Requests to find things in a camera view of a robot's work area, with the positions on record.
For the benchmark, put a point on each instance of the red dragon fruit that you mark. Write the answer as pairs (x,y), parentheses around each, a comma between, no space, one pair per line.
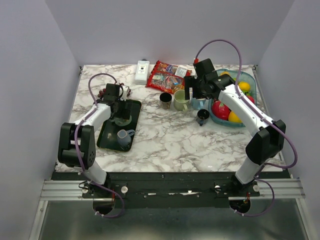
(220,110)

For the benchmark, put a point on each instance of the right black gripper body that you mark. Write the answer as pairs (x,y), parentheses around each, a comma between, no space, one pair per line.
(201,92)

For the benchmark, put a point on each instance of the yellow orange fruit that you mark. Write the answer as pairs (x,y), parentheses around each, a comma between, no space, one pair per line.
(244,86)

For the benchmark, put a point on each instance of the grey blue mug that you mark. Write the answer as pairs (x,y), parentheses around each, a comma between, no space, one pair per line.
(124,137)

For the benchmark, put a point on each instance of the white power strip box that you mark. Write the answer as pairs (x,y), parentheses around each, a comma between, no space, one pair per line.
(142,72)

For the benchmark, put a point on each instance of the brown striped mug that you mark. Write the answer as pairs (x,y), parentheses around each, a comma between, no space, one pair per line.
(165,100)

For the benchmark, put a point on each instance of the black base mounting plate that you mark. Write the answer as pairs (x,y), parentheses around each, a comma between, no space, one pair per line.
(163,190)

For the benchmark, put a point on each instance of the red apple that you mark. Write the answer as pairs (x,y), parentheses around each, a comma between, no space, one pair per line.
(251,98)

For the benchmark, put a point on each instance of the red snack bag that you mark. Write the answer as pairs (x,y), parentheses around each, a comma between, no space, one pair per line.
(168,78)

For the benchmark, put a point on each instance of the dark blue mug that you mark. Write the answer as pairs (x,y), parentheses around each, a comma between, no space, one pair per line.
(202,117)

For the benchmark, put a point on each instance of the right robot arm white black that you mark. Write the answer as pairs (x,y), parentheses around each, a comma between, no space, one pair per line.
(266,141)

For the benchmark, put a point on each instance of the light blue mug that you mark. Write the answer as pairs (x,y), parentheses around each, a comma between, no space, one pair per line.
(198,104)

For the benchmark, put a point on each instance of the yellow lemon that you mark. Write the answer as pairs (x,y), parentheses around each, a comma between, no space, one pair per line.
(232,117)

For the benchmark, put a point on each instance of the teal plastic fruit bowl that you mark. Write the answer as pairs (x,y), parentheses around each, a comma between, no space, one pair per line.
(244,77)

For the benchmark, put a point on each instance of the aluminium rail frame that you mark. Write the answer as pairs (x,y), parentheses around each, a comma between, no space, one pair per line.
(278,213)

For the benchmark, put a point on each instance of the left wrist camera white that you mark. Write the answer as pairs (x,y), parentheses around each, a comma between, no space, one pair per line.
(125,91)

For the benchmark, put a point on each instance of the light green mug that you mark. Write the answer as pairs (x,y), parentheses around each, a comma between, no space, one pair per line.
(179,101)

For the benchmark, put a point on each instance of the red grape bunch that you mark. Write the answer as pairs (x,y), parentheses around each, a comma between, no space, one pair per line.
(101,92)

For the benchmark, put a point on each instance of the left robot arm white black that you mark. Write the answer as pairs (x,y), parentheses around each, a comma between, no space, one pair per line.
(77,145)

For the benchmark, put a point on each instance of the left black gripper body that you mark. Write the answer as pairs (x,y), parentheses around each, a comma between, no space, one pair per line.
(117,101)

